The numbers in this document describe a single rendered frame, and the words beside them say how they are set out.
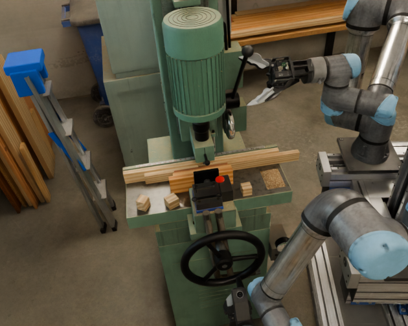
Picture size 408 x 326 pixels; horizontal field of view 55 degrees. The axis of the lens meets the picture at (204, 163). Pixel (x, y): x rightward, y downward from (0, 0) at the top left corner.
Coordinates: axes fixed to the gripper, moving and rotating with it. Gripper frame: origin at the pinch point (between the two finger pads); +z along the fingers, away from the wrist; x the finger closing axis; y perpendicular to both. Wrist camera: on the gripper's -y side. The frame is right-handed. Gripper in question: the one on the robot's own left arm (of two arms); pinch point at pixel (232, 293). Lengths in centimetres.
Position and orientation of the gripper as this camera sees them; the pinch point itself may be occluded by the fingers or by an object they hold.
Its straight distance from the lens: 142.4
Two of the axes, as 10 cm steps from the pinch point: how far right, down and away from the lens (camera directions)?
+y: 1.4, 9.7, 1.9
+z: -1.1, -1.8, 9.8
